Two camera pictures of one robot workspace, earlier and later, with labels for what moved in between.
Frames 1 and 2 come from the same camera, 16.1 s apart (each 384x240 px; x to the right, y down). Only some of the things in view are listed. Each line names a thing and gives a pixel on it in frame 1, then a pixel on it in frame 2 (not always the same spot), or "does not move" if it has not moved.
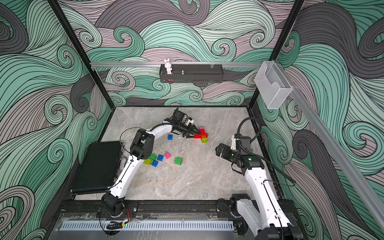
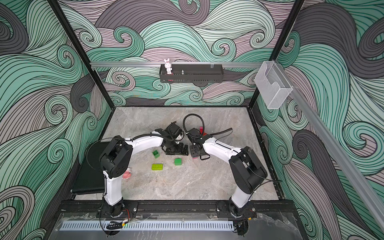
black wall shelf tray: x=192 y=73 does not move
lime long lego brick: x=147 y=161 to x=156 y=166
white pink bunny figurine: x=168 y=65 does not move
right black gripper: x=225 y=154 to x=193 y=153
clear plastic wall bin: x=272 y=85 does not move
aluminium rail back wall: x=176 y=64 does not move
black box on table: x=98 y=168 does not move
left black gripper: x=191 y=131 to x=180 y=151
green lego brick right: x=178 y=160 does not move
